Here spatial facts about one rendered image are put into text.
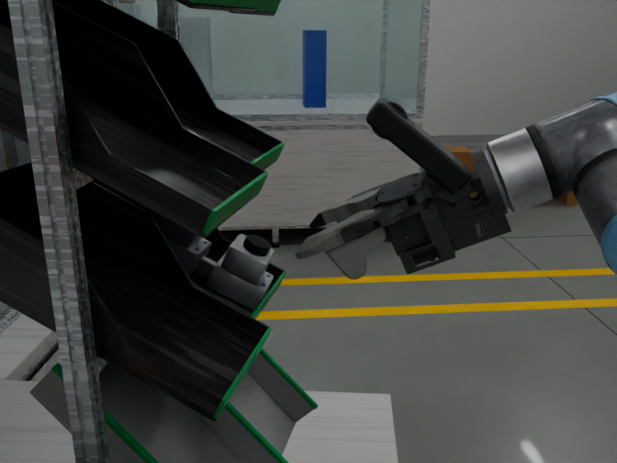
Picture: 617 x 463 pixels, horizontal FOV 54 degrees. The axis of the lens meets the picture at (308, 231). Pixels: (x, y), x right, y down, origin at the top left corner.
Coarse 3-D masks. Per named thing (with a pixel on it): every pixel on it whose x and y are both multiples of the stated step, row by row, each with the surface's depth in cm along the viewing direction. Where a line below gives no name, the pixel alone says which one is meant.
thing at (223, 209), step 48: (0, 0) 54; (0, 48) 44; (96, 48) 56; (0, 96) 45; (96, 96) 57; (144, 96) 56; (96, 144) 45; (144, 144) 55; (192, 144) 57; (144, 192) 45; (192, 192) 50; (240, 192) 49
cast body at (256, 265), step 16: (240, 240) 68; (256, 240) 68; (224, 256) 67; (240, 256) 66; (256, 256) 66; (208, 272) 69; (224, 272) 67; (240, 272) 67; (256, 272) 66; (224, 288) 68; (240, 288) 68; (256, 288) 67; (256, 304) 68
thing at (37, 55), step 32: (32, 0) 39; (160, 0) 70; (32, 32) 40; (32, 64) 41; (32, 96) 41; (32, 128) 42; (64, 128) 43; (32, 160) 43; (64, 160) 44; (64, 192) 44; (64, 224) 44; (64, 256) 45; (64, 288) 46; (64, 320) 47; (64, 352) 48; (64, 384) 48; (96, 384) 50; (96, 416) 50; (96, 448) 50
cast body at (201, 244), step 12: (168, 228) 67; (180, 228) 67; (168, 240) 68; (180, 240) 67; (192, 240) 67; (204, 240) 71; (180, 252) 68; (192, 252) 68; (204, 252) 70; (192, 264) 68
